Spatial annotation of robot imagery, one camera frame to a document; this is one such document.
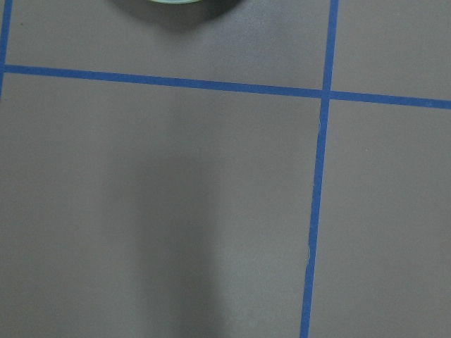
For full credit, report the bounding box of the green plate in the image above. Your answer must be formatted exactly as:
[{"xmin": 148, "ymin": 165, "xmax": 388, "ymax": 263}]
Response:
[{"xmin": 149, "ymin": 0, "xmax": 201, "ymax": 5}]

